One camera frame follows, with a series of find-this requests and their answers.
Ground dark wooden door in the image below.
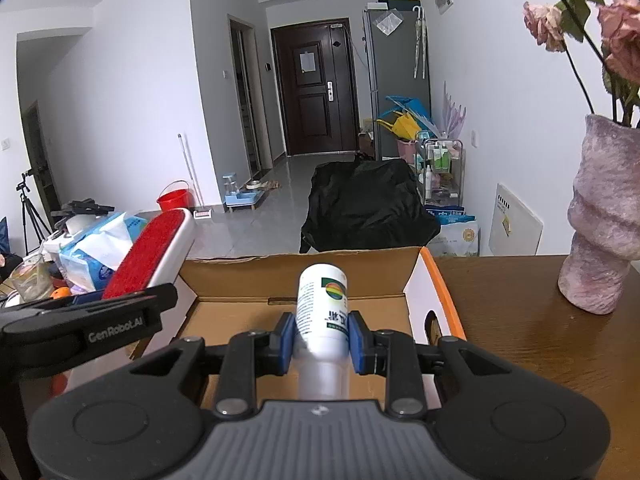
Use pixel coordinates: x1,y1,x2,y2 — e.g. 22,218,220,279
270,19,358,157

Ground blue folded kite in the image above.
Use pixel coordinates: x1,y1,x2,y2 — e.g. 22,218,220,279
385,94,431,126

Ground red lint brush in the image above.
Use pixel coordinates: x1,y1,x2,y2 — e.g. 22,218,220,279
102,208,196,306

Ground white folded umbrella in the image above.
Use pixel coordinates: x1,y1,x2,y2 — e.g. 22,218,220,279
412,6,430,80

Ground white round container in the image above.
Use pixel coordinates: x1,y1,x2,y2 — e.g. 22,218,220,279
65,215,101,236

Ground dried pink rose bouquet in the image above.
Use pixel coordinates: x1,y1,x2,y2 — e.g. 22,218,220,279
523,0,640,128

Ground blue pet feeder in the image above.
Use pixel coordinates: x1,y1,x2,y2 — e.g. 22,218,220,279
222,174,266,211

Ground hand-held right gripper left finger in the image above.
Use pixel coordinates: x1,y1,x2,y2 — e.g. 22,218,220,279
131,312,296,420

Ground pink textured vase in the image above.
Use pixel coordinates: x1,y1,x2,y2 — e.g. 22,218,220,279
557,114,640,316

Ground white mop pole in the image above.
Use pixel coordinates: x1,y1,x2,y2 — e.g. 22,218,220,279
177,132,201,211

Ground grey refrigerator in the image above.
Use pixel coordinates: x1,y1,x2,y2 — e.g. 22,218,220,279
362,7,432,161

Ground pink bucket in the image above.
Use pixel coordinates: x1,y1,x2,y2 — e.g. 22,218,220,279
397,137,421,166

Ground clear plastic bag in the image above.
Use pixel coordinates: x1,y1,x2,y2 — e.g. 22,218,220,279
374,10,403,36

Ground white printed sack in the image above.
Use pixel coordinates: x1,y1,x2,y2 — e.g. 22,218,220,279
425,207,481,257

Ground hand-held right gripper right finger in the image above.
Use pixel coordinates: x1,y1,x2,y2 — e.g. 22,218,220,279
348,310,511,420

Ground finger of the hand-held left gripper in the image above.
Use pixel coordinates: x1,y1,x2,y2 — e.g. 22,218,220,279
0,284,179,335

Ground metal trolley cart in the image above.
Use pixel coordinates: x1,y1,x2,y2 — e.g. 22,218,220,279
417,137,466,208

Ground blue tissue pack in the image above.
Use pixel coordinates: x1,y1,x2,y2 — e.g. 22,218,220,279
59,211,151,293

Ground black cloth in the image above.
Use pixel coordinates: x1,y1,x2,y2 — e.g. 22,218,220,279
300,154,441,253

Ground purple fairy wings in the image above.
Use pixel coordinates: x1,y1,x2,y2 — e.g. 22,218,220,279
442,80,468,138

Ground white plastic bottle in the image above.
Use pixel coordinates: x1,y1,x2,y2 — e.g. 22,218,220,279
292,263,351,401

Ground black tripod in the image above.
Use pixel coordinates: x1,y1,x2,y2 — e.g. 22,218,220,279
15,170,51,253

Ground stack of black gripper parts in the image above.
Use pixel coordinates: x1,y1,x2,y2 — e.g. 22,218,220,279
52,200,116,218

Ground white board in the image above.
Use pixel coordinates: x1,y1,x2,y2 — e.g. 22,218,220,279
489,182,544,256

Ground red bucket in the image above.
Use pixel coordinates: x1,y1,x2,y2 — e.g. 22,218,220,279
156,180,192,212

